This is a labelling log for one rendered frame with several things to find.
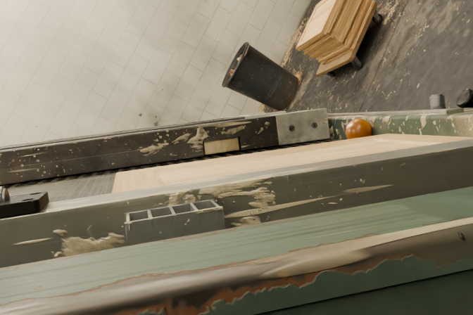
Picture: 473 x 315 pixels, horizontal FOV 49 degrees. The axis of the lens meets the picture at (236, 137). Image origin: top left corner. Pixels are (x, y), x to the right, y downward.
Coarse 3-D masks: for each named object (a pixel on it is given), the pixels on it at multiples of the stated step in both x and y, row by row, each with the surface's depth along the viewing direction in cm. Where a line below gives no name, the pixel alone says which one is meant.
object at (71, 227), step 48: (144, 192) 42; (192, 192) 41; (240, 192) 41; (288, 192) 42; (336, 192) 43; (384, 192) 44; (432, 192) 45; (0, 240) 38; (48, 240) 38; (96, 240) 39
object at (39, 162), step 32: (192, 128) 114; (224, 128) 115; (256, 128) 117; (288, 128) 118; (320, 128) 120; (0, 160) 106; (32, 160) 107; (64, 160) 108; (96, 160) 109; (128, 160) 111; (160, 160) 112
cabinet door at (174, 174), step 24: (336, 144) 86; (360, 144) 83; (384, 144) 79; (408, 144) 75; (432, 144) 70; (168, 168) 80; (192, 168) 79; (216, 168) 75; (240, 168) 71; (264, 168) 68
